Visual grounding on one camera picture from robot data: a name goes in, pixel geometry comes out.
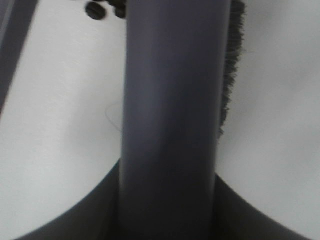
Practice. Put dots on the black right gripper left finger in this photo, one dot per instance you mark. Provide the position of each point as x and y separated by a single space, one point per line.
93 218

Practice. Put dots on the grey brush with black bristles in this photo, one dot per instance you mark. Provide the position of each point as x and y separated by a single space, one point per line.
181 58

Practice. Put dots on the grey plastic dustpan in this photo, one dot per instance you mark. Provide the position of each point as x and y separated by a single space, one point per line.
15 21

